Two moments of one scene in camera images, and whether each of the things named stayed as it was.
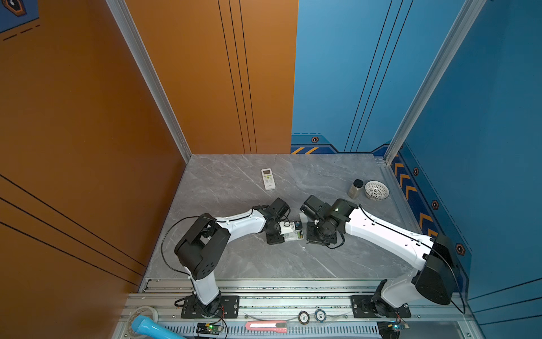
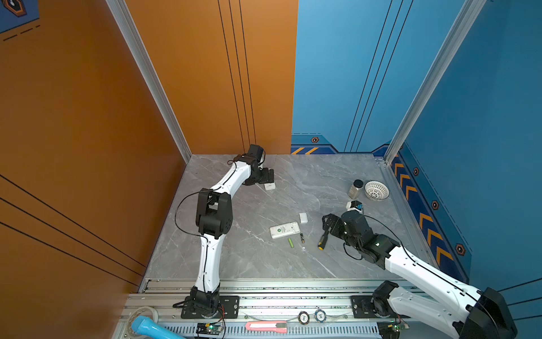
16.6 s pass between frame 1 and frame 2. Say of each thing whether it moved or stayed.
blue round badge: stayed
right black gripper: moved
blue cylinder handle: stayed
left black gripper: moved
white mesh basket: stayed
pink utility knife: stayed
